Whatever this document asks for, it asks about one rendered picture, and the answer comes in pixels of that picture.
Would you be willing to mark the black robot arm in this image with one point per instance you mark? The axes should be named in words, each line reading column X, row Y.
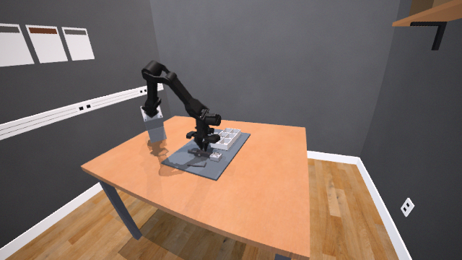
column 151, row 72

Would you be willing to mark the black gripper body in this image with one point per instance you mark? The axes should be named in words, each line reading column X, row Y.
column 203, row 133

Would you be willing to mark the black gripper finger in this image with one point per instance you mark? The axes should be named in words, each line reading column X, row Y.
column 199, row 143
column 205, row 145

